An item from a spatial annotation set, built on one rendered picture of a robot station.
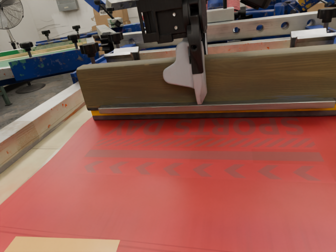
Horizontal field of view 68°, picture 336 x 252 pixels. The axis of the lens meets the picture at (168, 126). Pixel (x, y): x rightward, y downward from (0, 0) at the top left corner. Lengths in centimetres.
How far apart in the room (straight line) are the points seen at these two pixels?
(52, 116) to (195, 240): 34
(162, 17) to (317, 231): 28
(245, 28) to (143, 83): 51
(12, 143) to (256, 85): 36
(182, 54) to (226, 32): 49
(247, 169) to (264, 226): 8
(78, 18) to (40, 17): 84
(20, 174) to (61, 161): 5
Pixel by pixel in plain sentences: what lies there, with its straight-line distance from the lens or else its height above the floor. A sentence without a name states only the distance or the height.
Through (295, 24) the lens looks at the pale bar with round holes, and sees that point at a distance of 86.
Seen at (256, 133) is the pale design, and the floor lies 95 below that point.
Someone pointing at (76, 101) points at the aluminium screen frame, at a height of 97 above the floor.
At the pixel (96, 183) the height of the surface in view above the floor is 95.
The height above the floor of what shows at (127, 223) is 95.
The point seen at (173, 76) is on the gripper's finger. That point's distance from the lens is 36.
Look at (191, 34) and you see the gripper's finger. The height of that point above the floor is 109.
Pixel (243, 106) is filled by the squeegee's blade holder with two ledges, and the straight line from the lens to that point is 37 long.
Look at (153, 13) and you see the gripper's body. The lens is 35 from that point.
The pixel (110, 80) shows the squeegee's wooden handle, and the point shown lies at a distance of 41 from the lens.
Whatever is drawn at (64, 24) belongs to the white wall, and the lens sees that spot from 571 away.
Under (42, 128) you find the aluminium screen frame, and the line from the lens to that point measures 47.
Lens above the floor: 114
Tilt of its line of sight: 27 degrees down
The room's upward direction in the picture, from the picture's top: 8 degrees counter-clockwise
